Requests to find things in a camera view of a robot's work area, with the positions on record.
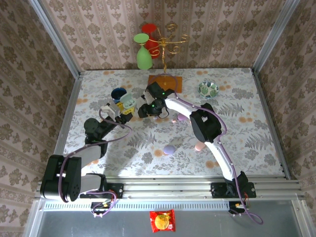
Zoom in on mint green earbud case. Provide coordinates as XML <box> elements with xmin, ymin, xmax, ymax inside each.
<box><xmin>119</xmin><ymin>93</ymin><xmax>137</xmax><ymax>110</ymax></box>

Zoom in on lavender earbud case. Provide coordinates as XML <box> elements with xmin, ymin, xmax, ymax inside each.
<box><xmin>163</xmin><ymin>145</ymin><xmax>177</xmax><ymax>156</ymax></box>

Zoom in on dark blue mug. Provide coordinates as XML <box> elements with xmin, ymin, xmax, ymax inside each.
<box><xmin>111</xmin><ymin>87</ymin><xmax>128</xmax><ymax>104</ymax></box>

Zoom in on orange wooden base board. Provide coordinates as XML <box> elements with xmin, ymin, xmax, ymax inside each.
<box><xmin>147</xmin><ymin>75</ymin><xmax>183</xmax><ymax>94</ymax></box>

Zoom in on green wine glass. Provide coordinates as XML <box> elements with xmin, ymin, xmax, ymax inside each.
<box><xmin>133</xmin><ymin>33</ymin><xmax>154</xmax><ymax>71</ymax></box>

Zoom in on leaf pattern ceramic bowl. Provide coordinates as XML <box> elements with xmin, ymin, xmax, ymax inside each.
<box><xmin>198</xmin><ymin>80</ymin><xmax>220</xmax><ymax>100</ymax></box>

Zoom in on floral print tablecloth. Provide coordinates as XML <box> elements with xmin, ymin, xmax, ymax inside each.
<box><xmin>63</xmin><ymin>67</ymin><xmax>284</xmax><ymax>177</ymax></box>

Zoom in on black connector board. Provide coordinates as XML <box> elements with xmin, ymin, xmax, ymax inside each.
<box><xmin>228</xmin><ymin>201</ymin><xmax>250</xmax><ymax>216</ymax></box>
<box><xmin>90</xmin><ymin>201</ymin><xmax>117</xmax><ymax>218</ymax></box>

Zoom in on red wine glass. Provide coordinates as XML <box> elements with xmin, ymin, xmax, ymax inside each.
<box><xmin>141</xmin><ymin>23</ymin><xmax>161</xmax><ymax>60</ymax></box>

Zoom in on red snack packet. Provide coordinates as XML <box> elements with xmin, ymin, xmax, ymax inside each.
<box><xmin>149</xmin><ymin>209</ymin><xmax>176</xmax><ymax>234</ymax></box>

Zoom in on grey metal panel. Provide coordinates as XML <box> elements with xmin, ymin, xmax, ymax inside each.
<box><xmin>29</xmin><ymin>199</ymin><xmax>312</xmax><ymax>237</ymax></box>

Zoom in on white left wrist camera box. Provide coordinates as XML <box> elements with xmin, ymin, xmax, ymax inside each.
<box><xmin>102</xmin><ymin>102</ymin><xmax>122</xmax><ymax>119</ymax></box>

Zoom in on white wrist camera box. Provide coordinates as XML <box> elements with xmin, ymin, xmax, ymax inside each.
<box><xmin>141</xmin><ymin>88</ymin><xmax>156</xmax><ymax>106</ymax></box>
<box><xmin>102</xmin><ymin>102</ymin><xmax>122</xmax><ymax>119</ymax></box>

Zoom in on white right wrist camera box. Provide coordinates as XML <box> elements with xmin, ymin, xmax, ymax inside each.
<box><xmin>141</xmin><ymin>88</ymin><xmax>156</xmax><ymax>106</ymax></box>

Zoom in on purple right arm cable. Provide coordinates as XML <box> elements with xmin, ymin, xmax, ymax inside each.
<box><xmin>147</xmin><ymin>73</ymin><xmax>264</xmax><ymax>225</ymax></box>

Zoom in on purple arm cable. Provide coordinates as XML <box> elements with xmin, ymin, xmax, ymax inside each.
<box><xmin>147</xmin><ymin>73</ymin><xmax>264</xmax><ymax>225</ymax></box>
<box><xmin>59</xmin><ymin>108</ymin><xmax>133</xmax><ymax>218</ymax></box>

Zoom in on aluminium table side rail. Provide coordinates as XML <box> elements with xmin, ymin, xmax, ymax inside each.
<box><xmin>53</xmin><ymin>71</ymin><xmax>83</xmax><ymax>178</ymax></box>
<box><xmin>250</xmin><ymin>68</ymin><xmax>292</xmax><ymax>180</ymax></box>

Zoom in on gold wire glass rack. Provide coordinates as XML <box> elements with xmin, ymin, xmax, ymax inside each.
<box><xmin>152</xmin><ymin>23</ymin><xmax>191</xmax><ymax>86</ymax></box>

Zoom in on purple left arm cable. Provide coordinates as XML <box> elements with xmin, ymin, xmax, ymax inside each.
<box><xmin>59</xmin><ymin>108</ymin><xmax>133</xmax><ymax>218</ymax></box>

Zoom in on slotted grey cable duct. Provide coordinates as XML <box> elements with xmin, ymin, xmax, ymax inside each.
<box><xmin>42</xmin><ymin>199</ymin><xmax>232</xmax><ymax>212</ymax></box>

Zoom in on aluminium frame post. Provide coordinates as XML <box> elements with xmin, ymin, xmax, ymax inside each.
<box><xmin>28</xmin><ymin>0</ymin><xmax>82</xmax><ymax>79</ymax></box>
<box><xmin>252</xmin><ymin>0</ymin><xmax>301</xmax><ymax>73</ymax></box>

